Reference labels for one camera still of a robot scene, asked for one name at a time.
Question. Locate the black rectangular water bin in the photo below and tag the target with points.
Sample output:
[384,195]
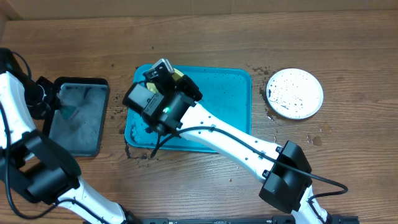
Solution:
[82,135]

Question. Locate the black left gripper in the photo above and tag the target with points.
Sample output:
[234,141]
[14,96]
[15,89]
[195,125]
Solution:
[42,112]

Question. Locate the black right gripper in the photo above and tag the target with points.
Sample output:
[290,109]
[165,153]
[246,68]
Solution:
[187,83]

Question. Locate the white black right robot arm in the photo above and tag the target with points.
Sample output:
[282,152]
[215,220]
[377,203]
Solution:
[168,102]

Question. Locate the teal grey sponge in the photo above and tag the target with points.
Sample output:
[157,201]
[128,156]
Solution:
[68,111]

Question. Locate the yellow green speckled plate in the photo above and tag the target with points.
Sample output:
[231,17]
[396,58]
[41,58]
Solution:
[152,86]

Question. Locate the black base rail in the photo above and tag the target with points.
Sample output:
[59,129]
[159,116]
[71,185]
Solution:
[278,219]

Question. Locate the teal plastic tray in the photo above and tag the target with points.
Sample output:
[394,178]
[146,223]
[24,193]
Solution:
[227,94]

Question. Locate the white speckled plate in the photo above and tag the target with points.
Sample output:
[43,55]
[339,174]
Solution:
[294,93]

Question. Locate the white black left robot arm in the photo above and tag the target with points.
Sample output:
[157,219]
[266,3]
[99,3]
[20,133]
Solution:
[36,167]

